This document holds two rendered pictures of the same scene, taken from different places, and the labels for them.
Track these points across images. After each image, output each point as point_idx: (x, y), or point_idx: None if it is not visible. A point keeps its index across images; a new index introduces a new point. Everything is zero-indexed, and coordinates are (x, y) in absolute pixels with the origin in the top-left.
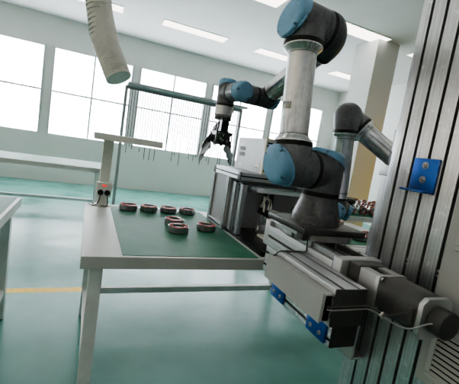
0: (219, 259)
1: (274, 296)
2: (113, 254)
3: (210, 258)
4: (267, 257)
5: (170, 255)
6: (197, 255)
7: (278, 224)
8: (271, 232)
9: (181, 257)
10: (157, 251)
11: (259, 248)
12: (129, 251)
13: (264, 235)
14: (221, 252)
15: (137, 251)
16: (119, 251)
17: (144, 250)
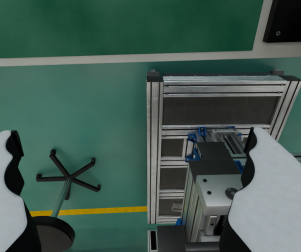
0: (167, 61)
1: (193, 154)
2: None
3: (150, 60)
4: (190, 178)
5: (79, 54)
6: (129, 49)
7: (207, 224)
8: (199, 206)
9: (99, 61)
10: (54, 29)
11: (288, 8)
12: (5, 40)
13: (198, 186)
14: (186, 23)
15: (18, 34)
16: None
17: (29, 27)
